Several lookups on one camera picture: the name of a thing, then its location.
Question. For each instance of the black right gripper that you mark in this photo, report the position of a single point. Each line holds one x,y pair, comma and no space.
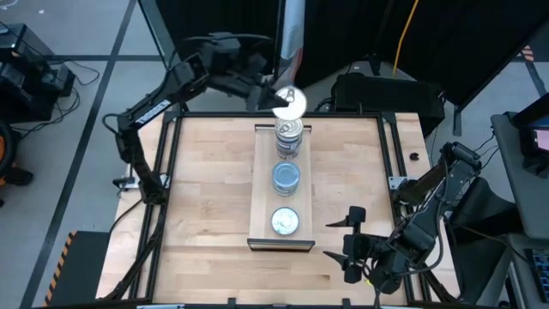
364,251

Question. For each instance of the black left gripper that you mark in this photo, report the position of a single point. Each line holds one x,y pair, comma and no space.
231,64

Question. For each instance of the red label seafood can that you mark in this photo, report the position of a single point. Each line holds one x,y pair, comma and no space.
285,221

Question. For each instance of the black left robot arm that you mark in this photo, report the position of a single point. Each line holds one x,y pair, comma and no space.
146,109

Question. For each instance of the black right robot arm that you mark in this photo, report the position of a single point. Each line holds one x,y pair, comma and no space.
429,201

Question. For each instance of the black floor equipment stack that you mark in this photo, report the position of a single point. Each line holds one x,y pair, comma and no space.
25,77

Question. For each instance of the white hanging fabric strip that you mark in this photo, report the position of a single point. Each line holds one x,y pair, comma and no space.
293,26

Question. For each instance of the small black knob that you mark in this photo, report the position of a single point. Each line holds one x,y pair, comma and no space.
414,155

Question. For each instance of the black curtain panel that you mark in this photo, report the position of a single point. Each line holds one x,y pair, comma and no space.
193,17
450,38

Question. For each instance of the black equipment box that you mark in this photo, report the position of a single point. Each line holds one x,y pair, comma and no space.
386,96

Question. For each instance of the dark grey rig beam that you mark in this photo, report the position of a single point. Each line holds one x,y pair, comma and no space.
161,38

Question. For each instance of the black chair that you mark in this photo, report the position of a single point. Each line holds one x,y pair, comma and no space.
489,214

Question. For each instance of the grey desk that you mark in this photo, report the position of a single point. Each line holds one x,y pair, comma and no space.
514,193

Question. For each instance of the black keyboard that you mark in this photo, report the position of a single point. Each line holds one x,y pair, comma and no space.
540,274

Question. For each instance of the monitor with pink screen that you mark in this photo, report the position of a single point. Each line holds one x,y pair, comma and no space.
536,137

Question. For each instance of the black hazard striped platform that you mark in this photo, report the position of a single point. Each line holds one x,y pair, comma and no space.
81,270

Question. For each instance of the orange striped floor marker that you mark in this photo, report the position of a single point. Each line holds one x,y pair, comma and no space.
527,53

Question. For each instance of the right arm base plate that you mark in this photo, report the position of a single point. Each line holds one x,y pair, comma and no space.
396,182

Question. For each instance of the black aluminium table frame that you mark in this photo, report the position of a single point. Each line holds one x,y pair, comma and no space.
343,114

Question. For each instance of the wooden shelf black metal frame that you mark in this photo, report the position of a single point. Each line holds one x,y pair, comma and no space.
261,197

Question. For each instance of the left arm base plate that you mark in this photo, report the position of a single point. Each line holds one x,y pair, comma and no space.
126,183

